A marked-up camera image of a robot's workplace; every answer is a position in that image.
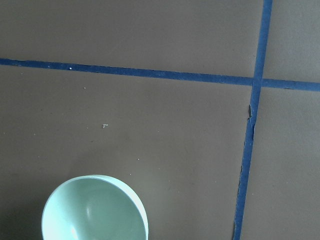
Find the green bowl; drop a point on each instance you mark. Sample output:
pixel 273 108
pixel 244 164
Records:
pixel 94 207

